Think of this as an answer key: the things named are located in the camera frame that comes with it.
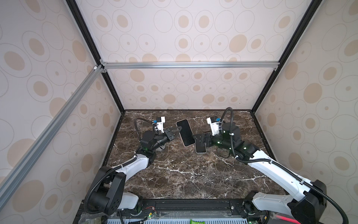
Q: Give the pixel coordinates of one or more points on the diagonal aluminium rail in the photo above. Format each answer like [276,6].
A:
[20,171]

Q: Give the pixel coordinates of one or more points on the pink pen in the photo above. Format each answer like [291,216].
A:
[287,219]

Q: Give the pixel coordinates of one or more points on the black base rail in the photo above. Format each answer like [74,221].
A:
[181,211]

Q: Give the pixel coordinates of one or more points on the horizontal aluminium rail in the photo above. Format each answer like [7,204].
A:
[189,65]

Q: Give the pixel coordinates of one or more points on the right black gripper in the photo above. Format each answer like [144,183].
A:
[207,139]

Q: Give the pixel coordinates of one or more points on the phone in grey case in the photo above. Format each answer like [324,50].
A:
[201,150]

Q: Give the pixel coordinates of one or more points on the green tag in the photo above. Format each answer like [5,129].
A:
[196,222]

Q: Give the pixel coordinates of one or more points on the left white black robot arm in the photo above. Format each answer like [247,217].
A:
[106,193]

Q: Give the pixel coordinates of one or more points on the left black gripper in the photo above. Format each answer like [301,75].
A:
[168,132]

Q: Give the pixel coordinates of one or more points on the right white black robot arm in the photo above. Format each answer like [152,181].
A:
[305,201]

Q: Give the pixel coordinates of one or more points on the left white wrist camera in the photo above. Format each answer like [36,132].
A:
[158,125]

